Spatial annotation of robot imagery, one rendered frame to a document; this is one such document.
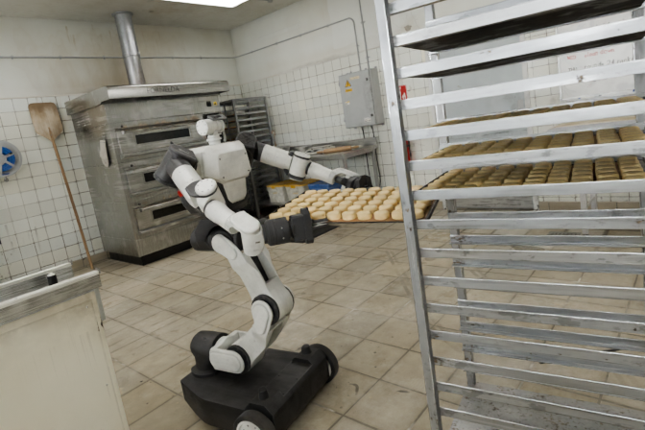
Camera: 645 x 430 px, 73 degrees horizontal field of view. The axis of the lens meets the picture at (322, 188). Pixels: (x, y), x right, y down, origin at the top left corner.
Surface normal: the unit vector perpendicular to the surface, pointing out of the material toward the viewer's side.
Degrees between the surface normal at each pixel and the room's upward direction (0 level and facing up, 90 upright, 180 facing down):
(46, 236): 90
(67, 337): 90
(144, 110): 90
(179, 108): 90
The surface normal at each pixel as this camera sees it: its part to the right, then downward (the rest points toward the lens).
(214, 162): 0.25, 0.02
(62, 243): 0.75, -0.02
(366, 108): -0.65, 0.22
